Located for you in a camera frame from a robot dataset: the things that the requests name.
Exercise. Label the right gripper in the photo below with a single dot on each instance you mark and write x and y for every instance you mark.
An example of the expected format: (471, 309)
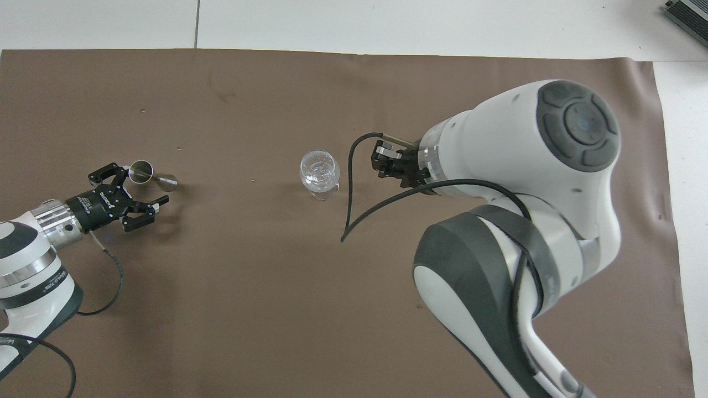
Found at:
(414, 166)

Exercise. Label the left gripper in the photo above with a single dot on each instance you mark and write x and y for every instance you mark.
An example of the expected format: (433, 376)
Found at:
(97, 205)

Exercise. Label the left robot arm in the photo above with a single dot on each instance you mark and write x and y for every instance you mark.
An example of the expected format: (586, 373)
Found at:
(27, 260)

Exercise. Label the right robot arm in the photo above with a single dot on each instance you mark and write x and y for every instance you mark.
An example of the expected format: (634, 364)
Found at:
(514, 160)

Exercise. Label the clear wine glass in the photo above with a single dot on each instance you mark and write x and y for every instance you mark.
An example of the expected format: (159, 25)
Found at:
(319, 172)

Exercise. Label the steel double jigger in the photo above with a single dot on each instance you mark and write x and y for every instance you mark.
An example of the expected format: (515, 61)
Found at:
(145, 172)

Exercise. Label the grey ribbed metal device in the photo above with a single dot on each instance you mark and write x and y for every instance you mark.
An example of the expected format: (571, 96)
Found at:
(688, 14)

